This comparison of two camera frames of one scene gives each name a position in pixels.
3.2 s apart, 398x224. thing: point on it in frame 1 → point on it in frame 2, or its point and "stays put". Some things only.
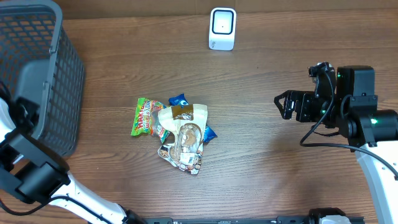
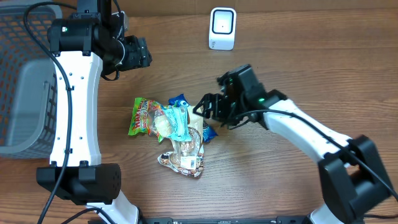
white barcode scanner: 222,29 stays put
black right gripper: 302,98 → 214,112
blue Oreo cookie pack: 180,101 stays put
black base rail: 279,219 stays put
